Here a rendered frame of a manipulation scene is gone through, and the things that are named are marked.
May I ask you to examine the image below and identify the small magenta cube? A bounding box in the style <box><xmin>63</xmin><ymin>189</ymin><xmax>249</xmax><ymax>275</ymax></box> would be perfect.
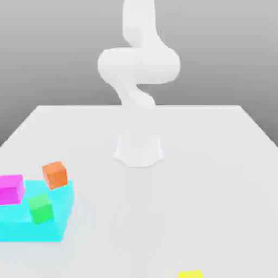
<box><xmin>0</xmin><ymin>174</ymin><xmax>26</xmax><ymax>206</ymax></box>

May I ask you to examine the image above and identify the small orange cube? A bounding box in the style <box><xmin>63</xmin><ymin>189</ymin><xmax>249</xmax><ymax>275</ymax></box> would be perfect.
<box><xmin>41</xmin><ymin>161</ymin><xmax>68</xmax><ymax>191</ymax></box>

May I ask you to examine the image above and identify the small green cube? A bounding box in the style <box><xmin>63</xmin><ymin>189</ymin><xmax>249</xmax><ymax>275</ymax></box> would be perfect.
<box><xmin>27</xmin><ymin>193</ymin><xmax>54</xmax><ymax>226</ymax></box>

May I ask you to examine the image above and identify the large cyan box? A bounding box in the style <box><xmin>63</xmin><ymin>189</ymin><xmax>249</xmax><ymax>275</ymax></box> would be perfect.
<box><xmin>0</xmin><ymin>179</ymin><xmax>75</xmax><ymax>243</ymax></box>

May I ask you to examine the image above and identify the small yellow cube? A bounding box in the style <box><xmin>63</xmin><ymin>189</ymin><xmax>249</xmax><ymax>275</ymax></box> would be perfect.
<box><xmin>178</xmin><ymin>269</ymin><xmax>204</xmax><ymax>278</ymax></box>

